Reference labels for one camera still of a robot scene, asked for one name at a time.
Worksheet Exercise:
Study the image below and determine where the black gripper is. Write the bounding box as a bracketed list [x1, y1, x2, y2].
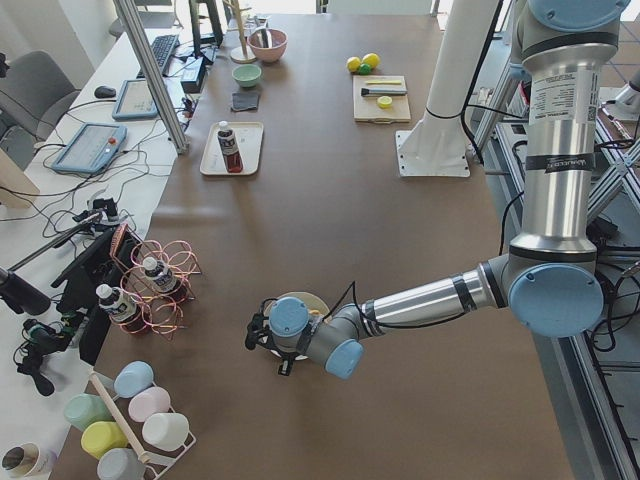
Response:
[245, 312, 296, 376]

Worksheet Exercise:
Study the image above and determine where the white round plate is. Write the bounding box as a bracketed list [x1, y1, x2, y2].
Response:
[263, 291, 329, 361]

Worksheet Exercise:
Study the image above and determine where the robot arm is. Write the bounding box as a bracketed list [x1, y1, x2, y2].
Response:
[245, 1, 626, 379]

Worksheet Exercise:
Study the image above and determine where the cream rabbit tray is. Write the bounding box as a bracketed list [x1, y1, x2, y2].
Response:
[199, 121, 264, 176]

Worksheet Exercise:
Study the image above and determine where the white cup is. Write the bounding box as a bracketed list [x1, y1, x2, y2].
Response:
[142, 412, 190, 452]

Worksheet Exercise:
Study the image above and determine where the pink cup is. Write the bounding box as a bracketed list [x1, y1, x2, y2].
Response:
[128, 386, 171, 423]

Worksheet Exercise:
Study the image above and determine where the blue cup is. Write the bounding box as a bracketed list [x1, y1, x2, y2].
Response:
[114, 361, 154, 398]

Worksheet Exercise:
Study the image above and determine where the bottle in rack upper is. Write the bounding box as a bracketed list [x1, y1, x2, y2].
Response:
[142, 256, 179, 294]

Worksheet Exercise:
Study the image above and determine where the bottle in rack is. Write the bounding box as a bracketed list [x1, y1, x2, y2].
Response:
[96, 284, 146, 334]
[142, 256, 179, 294]

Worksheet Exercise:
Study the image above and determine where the white cup rack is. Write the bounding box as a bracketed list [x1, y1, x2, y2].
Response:
[88, 369, 197, 479]

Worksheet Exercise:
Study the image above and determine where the bottle in rack lower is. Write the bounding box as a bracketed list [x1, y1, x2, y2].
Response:
[96, 284, 146, 334]

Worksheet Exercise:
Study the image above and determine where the grey cup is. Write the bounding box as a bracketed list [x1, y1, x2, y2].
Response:
[97, 448, 145, 480]

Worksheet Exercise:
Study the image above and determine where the yellow cup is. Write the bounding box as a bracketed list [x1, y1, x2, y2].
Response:
[81, 421, 128, 459]

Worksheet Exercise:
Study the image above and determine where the black stand device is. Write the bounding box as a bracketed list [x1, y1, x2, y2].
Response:
[51, 225, 141, 365]

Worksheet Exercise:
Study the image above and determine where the green cup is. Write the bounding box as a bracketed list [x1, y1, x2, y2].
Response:
[63, 393, 113, 432]

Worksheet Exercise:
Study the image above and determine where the grey folded cloth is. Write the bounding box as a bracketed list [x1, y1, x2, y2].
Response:
[231, 91, 260, 112]

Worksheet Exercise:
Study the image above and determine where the steel-lined paper cup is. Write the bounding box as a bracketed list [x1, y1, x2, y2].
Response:
[1, 443, 39, 478]

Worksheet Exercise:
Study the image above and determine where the half lemon slice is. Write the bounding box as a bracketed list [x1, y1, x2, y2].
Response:
[376, 96, 393, 109]

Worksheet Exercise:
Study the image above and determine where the wooden cutting board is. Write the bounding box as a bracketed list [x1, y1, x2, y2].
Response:
[352, 75, 411, 123]

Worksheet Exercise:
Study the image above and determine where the steel cylindrical muddler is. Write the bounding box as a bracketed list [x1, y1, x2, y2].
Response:
[360, 87, 407, 97]

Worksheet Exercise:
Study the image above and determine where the blue tablet near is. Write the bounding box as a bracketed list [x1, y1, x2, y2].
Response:
[51, 123, 127, 175]

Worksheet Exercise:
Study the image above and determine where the blue tablet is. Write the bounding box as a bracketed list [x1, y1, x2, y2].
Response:
[112, 78, 158, 121]
[51, 123, 127, 175]

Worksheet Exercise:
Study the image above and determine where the green bowl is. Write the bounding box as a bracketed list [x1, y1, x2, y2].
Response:
[232, 64, 262, 88]

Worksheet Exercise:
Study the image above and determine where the yellow plastic knife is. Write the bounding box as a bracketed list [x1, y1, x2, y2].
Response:
[365, 78, 402, 85]

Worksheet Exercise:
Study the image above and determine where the blue tablet far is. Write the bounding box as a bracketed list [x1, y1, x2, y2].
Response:
[112, 78, 158, 121]

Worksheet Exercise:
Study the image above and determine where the green lime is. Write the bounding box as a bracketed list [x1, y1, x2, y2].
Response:
[357, 63, 372, 75]

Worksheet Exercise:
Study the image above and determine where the yellow lemon lower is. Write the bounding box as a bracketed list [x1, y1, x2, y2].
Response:
[346, 56, 362, 73]

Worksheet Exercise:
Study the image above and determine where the yellow lemon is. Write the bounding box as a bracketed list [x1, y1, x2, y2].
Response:
[346, 56, 362, 73]
[362, 53, 380, 69]

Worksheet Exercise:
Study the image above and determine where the black power adapter box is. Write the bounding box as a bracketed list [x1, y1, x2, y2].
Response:
[180, 57, 206, 94]

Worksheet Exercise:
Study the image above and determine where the wooden mug tree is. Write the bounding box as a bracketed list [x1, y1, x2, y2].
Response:
[223, 0, 256, 64]

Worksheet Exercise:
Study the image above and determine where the yellow lemon upper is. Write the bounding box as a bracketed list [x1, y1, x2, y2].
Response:
[362, 53, 380, 69]

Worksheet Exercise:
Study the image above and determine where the pink bowl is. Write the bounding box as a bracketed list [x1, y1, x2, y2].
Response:
[248, 28, 288, 63]

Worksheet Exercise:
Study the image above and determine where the black computer mouse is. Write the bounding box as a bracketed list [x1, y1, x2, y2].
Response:
[94, 86, 117, 99]

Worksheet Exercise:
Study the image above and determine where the black keyboard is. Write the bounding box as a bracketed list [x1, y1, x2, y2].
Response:
[151, 34, 179, 77]

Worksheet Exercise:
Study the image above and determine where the grey office chair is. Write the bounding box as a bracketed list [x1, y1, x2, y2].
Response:
[1, 50, 80, 145]

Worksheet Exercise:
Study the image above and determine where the copper wire bottle rack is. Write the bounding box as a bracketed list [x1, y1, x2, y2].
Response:
[109, 224, 201, 340]

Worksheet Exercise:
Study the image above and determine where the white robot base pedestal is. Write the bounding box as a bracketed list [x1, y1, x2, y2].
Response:
[396, 0, 502, 178]

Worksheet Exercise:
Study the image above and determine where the aluminium frame post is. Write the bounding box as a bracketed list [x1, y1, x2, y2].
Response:
[114, 0, 189, 154]

